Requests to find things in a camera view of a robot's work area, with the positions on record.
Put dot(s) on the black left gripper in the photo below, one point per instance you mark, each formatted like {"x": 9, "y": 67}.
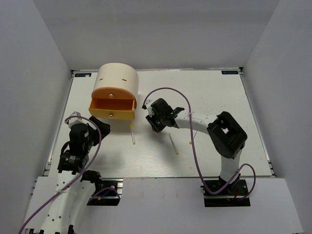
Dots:
{"x": 104, "y": 128}

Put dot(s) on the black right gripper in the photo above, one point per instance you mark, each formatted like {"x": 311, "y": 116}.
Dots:
{"x": 152, "y": 120}

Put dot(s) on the orange organizer drawer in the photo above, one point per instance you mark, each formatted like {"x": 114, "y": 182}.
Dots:
{"x": 114, "y": 92}

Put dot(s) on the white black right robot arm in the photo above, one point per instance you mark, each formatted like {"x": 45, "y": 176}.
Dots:
{"x": 226, "y": 134}

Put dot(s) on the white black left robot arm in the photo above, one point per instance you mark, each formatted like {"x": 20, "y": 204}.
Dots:
{"x": 75, "y": 182}

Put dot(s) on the white pen bright yellow cap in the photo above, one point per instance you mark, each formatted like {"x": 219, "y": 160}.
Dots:
{"x": 132, "y": 134}

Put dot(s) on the cream round drawer organizer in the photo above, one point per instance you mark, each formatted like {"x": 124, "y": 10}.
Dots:
{"x": 118, "y": 75}

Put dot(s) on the blue logo sticker left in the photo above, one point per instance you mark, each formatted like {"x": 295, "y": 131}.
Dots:
{"x": 82, "y": 75}

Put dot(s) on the blue logo sticker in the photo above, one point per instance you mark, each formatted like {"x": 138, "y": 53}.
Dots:
{"x": 229, "y": 72}
{"x": 82, "y": 75}

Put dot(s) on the blue logo sticker right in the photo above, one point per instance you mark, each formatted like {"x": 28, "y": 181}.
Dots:
{"x": 229, "y": 72}

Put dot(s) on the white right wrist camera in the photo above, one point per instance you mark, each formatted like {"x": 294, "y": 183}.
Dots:
{"x": 148, "y": 106}

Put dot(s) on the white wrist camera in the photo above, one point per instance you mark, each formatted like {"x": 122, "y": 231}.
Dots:
{"x": 148, "y": 106}
{"x": 76, "y": 119}

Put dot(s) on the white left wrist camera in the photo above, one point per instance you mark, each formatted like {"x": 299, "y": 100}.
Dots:
{"x": 76, "y": 119}

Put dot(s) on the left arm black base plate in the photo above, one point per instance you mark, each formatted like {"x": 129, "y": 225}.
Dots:
{"x": 108, "y": 194}

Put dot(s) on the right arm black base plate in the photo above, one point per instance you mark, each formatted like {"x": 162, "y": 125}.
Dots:
{"x": 232, "y": 196}

